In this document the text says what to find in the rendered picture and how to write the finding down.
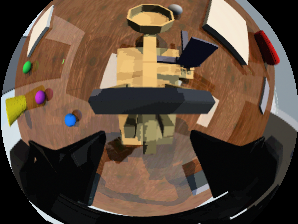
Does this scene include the green ball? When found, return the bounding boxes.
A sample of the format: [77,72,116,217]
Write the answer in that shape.
[23,61,32,75]

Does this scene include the red plastic cup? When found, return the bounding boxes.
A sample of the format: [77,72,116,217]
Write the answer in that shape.
[254,30,281,65]

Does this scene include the blue ball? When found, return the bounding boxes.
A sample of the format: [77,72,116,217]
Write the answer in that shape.
[65,113,76,127]

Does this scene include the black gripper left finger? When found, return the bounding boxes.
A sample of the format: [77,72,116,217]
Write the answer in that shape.
[28,131,106,205]

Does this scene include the olive yellow cup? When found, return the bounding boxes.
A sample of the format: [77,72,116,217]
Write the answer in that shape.
[5,95,27,125]

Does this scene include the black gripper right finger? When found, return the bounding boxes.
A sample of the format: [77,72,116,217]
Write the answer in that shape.
[190,129,265,198]

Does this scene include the white rectangular slab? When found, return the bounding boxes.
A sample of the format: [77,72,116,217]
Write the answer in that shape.
[27,4,55,57]
[202,0,249,65]

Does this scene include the grey ball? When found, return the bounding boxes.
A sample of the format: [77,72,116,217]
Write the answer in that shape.
[168,4,182,15]

